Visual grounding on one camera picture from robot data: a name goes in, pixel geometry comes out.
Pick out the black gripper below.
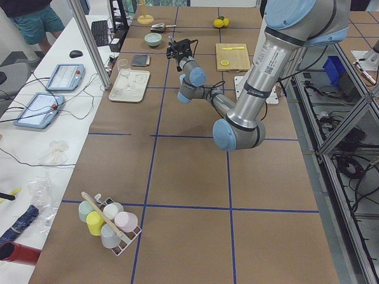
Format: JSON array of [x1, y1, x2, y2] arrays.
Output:
[[176, 38, 196, 61]]

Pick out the steel muddler black tip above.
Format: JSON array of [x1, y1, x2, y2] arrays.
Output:
[[166, 35, 182, 72]]

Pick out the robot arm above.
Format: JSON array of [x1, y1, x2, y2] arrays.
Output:
[[166, 1, 351, 151]]

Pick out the light blue paper cup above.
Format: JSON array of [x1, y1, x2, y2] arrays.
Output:
[[179, 74, 185, 84]]

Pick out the white plastic cup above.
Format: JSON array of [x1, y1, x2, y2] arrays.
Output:
[[103, 202, 124, 221]]

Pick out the pink plastic cup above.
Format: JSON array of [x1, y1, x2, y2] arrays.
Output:
[[114, 211, 138, 233]]

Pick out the green plastic cup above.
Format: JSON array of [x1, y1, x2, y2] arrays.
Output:
[[78, 200, 94, 222]]

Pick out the yellow plastic cup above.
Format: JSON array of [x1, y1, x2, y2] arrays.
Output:
[[86, 211, 105, 236]]

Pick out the grey plastic cup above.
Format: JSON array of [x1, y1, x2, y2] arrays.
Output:
[[101, 224, 121, 249]]

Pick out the green bowl of ice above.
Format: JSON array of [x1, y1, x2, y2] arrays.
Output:
[[144, 33, 162, 47]]

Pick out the steel ice scoop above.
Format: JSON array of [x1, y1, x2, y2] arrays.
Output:
[[150, 23, 176, 33]]

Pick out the grey folded cloth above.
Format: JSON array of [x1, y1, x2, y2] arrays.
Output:
[[132, 54, 150, 67]]

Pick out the yellow plastic knife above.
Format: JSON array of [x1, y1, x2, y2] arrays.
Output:
[[221, 46, 245, 50]]

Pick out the yellow stand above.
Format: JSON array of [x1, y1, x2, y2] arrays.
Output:
[[137, 0, 154, 25]]

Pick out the whole lemons pile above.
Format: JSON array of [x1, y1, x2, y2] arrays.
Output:
[[213, 17, 230, 28]]

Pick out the clear glass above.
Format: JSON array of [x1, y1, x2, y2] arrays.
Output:
[[117, 59, 131, 79]]

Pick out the bamboo cutting board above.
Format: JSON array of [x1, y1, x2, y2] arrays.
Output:
[[216, 43, 251, 72]]

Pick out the white bear tray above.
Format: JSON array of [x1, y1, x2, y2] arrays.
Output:
[[108, 70, 150, 103]]

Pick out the black keyboard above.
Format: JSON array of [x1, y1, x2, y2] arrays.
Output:
[[91, 20, 110, 47]]

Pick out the black computer mouse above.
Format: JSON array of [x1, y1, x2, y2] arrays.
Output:
[[69, 50, 83, 59]]

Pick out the teach pendant tablet far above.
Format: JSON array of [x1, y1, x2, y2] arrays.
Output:
[[45, 64, 85, 92]]

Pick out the teach pendant tablet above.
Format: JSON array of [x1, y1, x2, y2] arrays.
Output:
[[13, 92, 65, 129], [45, 64, 85, 92]]

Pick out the person in teal shorts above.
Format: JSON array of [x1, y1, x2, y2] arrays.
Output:
[[1, 0, 65, 54]]

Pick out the teach pendant tablet near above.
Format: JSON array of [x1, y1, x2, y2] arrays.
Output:
[[13, 92, 65, 129]]

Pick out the blue storage bin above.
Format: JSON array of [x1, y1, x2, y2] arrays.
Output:
[[323, 56, 346, 88]]

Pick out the white cloth bag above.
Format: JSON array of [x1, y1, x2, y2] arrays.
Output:
[[38, 140, 69, 166]]

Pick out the clear plastic bag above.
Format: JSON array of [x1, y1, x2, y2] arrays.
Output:
[[27, 173, 62, 236]]

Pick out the red cylinder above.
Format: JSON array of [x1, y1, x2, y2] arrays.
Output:
[[1, 241, 41, 266]]

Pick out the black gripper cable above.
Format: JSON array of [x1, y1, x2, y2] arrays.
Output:
[[189, 40, 229, 98]]

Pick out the aluminium frame post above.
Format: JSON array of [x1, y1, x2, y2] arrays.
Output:
[[68, 0, 111, 90]]

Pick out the wooden rack handle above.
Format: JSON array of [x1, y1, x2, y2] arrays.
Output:
[[81, 191, 124, 238]]

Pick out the white wire cup rack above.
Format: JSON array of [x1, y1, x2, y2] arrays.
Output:
[[94, 193, 141, 256]]

